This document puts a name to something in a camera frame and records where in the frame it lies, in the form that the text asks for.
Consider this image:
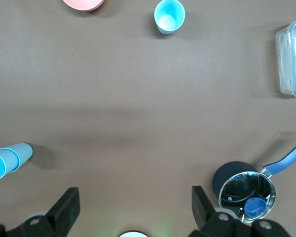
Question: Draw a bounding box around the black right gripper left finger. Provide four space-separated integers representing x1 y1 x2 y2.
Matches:
0 187 80 237

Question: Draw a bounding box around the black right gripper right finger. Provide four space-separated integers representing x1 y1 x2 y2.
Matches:
187 185 291 237

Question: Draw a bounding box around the glass lid with blue knob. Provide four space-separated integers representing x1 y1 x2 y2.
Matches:
218 171 277 224

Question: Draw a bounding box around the clear container with blue lid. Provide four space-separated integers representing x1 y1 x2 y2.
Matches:
275 16 296 100

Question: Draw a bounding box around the pink bowl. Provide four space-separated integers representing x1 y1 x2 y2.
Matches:
62 0 106 12

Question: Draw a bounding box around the dark saucepan with blue handle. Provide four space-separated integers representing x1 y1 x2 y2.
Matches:
212 137 296 224

